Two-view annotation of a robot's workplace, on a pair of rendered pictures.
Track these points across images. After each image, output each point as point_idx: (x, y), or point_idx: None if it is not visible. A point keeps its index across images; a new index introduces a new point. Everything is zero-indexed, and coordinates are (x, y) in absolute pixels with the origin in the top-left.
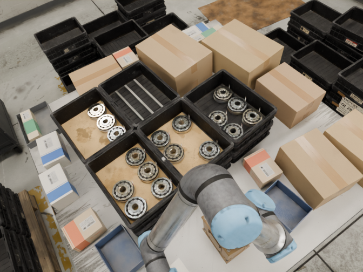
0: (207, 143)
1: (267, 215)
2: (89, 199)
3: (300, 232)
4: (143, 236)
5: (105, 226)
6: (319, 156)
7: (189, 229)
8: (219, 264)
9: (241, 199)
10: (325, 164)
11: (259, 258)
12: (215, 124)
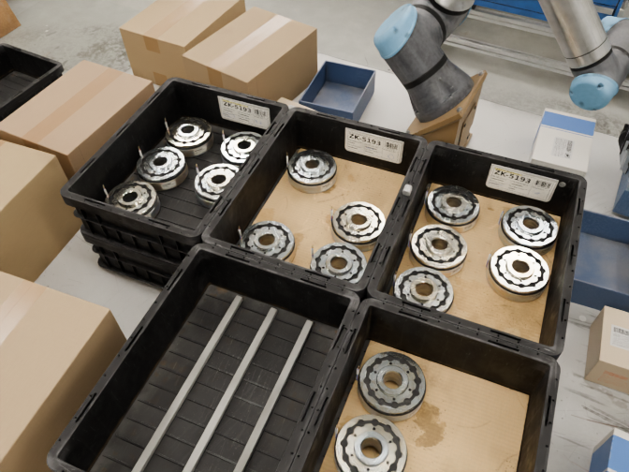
0: (299, 172)
1: (418, 5)
2: (577, 417)
3: None
4: (600, 78)
5: (588, 335)
6: (243, 42)
7: None
8: (479, 143)
9: None
10: (254, 36)
11: None
12: (257, 145)
